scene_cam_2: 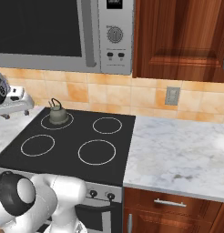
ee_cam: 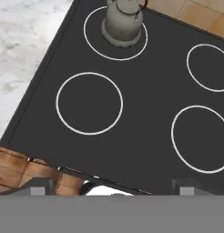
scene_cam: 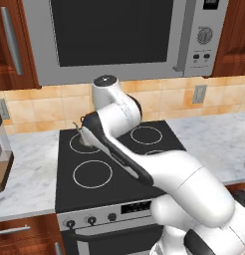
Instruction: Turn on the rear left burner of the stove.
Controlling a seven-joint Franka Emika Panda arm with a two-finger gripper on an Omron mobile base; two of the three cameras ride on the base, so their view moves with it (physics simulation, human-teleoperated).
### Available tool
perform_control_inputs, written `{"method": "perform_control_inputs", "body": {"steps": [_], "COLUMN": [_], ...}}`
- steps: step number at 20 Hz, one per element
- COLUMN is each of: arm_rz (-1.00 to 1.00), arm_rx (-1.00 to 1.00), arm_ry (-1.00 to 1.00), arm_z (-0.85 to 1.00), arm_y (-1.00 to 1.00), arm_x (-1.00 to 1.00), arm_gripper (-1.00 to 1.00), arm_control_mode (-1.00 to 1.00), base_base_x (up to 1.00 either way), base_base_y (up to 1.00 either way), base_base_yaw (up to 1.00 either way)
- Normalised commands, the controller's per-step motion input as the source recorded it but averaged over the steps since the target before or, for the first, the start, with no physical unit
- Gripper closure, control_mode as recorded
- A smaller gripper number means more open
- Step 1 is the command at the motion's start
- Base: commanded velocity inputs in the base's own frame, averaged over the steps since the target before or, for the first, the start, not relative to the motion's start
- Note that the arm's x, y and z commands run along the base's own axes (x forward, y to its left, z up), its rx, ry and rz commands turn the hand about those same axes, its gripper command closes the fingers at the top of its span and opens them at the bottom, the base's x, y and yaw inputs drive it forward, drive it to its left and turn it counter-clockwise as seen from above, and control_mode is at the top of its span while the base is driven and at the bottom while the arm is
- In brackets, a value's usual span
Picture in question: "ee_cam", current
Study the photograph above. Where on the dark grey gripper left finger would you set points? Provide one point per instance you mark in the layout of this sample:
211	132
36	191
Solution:
38	185

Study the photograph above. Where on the grey kettle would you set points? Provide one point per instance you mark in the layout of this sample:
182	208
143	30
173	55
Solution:
123	24

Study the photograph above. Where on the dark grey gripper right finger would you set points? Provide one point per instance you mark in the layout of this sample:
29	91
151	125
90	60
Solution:
187	185

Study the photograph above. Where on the wooden cupboard front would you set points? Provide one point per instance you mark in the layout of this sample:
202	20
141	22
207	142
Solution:
22	171

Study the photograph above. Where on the black glass hob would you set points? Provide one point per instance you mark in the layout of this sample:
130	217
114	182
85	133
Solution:
129	103

